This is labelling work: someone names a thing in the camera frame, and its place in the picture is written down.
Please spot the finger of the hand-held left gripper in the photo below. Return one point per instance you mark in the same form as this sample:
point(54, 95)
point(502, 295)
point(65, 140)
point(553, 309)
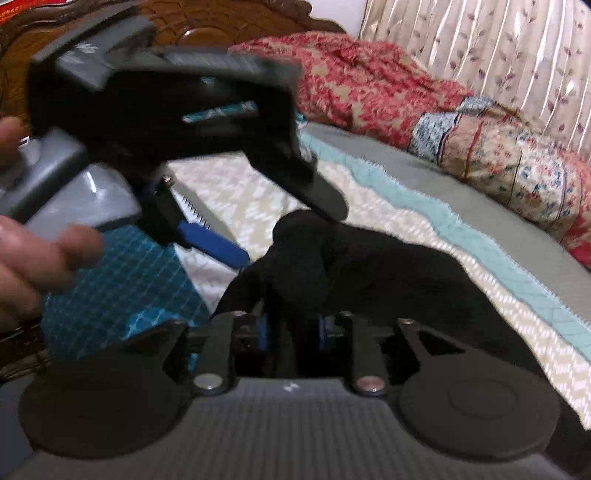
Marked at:
point(207, 237)
point(309, 184)

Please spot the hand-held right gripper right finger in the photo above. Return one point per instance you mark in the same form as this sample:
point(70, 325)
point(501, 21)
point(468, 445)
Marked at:
point(318, 334)

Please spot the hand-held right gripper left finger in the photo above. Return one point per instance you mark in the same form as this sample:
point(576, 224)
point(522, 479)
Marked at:
point(262, 332)

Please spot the black pants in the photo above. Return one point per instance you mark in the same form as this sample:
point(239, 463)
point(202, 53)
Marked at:
point(392, 286)

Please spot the person's left hand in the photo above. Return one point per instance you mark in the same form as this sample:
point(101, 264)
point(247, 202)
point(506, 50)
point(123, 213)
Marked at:
point(32, 263)

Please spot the carved wooden headboard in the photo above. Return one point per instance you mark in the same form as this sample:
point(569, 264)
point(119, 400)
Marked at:
point(198, 23)

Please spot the patterned bed sheet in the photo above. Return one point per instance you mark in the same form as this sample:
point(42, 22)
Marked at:
point(415, 221)

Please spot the floral patchwork quilt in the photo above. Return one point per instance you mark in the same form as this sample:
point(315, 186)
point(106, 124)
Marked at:
point(369, 87)

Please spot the leaf print curtain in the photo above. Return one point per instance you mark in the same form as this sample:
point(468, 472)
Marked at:
point(485, 50)

